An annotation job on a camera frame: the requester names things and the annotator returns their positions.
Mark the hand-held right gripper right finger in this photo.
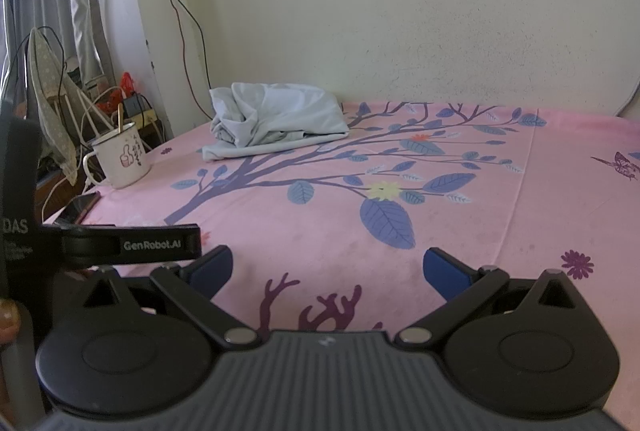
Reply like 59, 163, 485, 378
394, 247, 583, 348

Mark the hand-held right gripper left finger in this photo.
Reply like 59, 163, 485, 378
82, 245, 262, 348

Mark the pale grey small garment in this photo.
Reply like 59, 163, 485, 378
201, 82, 351, 162

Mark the person's left hand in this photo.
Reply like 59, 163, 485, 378
0, 298, 22, 344

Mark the dark smartphone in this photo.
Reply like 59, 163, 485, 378
54, 192, 102, 226

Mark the grey dotted ironing board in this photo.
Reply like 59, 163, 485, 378
26, 27, 80, 186

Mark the pink floral bedsheet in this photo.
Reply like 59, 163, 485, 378
42, 98, 640, 431

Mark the white enamel mug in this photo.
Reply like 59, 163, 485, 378
82, 122, 153, 190

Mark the black power adapter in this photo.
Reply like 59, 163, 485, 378
121, 93, 157, 126

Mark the red plastic bag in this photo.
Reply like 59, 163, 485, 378
112, 71, 138, 104

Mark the black wall cable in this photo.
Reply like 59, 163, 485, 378
140, 0, 213, 122

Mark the thin white cable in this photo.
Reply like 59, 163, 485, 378
614, 78, 640, 118

